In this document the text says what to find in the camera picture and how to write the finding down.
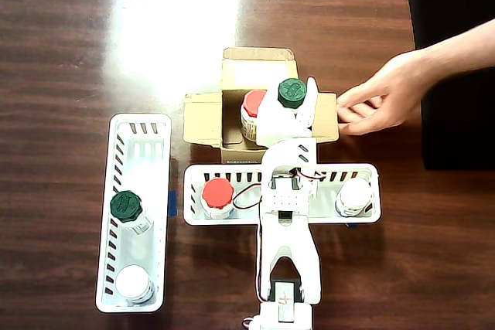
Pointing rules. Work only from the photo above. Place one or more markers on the green-capped bottle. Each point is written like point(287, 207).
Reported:
point(292, 92)
point(125, 206)

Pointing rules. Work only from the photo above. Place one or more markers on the brown cardboard box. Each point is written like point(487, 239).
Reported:
point(203, 121)

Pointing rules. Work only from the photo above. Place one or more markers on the person's bare forearm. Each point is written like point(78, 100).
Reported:
point(460, 48)

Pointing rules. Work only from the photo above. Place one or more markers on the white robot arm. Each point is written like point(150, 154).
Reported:
point(288, 237)

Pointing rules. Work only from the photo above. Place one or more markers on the red-capped bottle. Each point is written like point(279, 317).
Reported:
point(218, 194)
point(253, 104)

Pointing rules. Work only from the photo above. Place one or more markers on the white slotted plastic tray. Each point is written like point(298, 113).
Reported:
point(133, 144)
point(336, 169)

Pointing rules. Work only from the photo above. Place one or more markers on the white-capped bottle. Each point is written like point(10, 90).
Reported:
point(354, 196)
point(133, 281)

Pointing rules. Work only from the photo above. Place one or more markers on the person's bare hand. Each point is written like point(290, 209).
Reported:
point(394, 90)

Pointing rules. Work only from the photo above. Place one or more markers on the blue tape strip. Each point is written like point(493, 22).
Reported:
point(173, 202)
point(350, 225)

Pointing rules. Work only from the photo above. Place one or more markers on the black cloth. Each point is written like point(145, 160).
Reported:
point(456, 125)

